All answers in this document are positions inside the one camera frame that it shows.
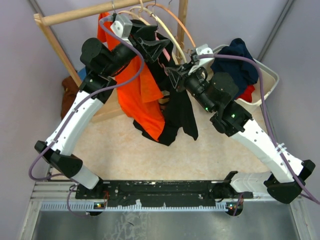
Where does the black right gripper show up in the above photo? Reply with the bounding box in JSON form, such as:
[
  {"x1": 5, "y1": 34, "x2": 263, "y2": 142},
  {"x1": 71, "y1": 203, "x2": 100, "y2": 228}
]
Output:
[{"x1": 165, "y1": 60, "x2": 215, "y2": 114}]

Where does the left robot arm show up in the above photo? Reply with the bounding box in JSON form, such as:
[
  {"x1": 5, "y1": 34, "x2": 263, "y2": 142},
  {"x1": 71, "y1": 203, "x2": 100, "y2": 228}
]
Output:
[{"x1": 34, "y1": 25, "x2": 171, "y2": 199}]

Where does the white laundry basket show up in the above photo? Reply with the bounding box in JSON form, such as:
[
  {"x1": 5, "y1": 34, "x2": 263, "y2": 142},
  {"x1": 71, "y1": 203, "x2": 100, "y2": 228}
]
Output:
[{"x1": 208, "y1": 45, "x2": 279, "y2": 113}]

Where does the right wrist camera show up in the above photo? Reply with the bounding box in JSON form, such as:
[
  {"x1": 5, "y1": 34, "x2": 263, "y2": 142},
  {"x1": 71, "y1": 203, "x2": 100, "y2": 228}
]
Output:
[{"x1": 188, "y1": 44, "x2": 214, "y2": 75}]

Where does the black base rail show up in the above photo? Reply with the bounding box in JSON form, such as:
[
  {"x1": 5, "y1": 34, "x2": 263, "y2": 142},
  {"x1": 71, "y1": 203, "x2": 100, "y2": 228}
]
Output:
[{"x1": 75, "y1": 180, "x2": 240, "y2": 207}]

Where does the black orange t shirt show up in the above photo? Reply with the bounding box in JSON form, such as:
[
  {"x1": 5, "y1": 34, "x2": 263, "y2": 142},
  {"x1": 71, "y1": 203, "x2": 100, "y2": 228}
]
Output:
[{"x1": 129, "y1": 19, "x2": 200, "y2": 147}]

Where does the cream plastic hook hanger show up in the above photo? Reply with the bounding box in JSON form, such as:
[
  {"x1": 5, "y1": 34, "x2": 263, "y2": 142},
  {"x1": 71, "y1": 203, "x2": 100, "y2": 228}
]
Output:
[{"x1": 118, "y1": 1, "x2": 157, "y2": 26}]

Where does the navy t shirt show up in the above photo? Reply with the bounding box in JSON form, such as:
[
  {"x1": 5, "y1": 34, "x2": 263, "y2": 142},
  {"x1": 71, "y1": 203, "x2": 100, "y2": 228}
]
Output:
[{"x1": 210, "y1": 38, "x2": 259, "y2": 98}]

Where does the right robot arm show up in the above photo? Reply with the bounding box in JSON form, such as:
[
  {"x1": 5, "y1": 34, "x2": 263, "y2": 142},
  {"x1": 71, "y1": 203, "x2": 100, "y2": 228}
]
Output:
[{"x1": 164, "y1": 53, "x2": 315, "y2": 204}]

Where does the wooden clothes rack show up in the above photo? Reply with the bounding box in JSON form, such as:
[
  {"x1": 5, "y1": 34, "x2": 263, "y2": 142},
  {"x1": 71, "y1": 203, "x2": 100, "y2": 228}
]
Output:
[{"x1": 33, "y1": 0, "x2": 189, "y2": 123}]

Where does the brown cloth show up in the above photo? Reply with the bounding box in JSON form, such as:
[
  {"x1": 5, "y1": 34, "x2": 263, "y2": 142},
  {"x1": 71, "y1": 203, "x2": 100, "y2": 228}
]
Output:
[{"x1": 60, "y1": 76, "x2": 79, "y2": 119}]

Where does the beige wooden hanger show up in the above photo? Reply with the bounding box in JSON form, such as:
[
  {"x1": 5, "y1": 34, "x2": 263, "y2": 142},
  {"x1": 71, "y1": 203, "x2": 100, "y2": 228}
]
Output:
[{"x1": 143, "y1": 7, "x2": 187, "y2": 63}]

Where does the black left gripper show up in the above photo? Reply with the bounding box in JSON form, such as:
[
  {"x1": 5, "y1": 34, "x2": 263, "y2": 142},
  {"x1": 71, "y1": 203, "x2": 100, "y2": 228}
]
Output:
[{"x1": 103, "y1": 22, "x2": 170, "y2": 77}]

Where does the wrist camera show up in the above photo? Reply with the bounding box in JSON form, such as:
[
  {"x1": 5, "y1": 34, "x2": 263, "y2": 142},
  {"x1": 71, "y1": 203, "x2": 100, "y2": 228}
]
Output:
[
  {"x1": 188, "y1": 44, "x2": 214, "y2": 75},
  {"x1": 110, "y1": 14, "x2": 133, "y2": 40}
]

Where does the red t shirt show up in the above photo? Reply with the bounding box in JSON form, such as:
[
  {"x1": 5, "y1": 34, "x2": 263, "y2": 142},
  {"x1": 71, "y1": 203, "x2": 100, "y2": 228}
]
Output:
[{"x1": 237, "y1": 85, "x2": 255, "y2": 103}]

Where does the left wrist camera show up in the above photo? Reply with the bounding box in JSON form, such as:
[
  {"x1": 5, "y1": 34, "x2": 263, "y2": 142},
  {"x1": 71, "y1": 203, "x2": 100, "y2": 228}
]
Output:
[{"x1": 110, "y1": 14, "x2": 133, "y2": 40}]

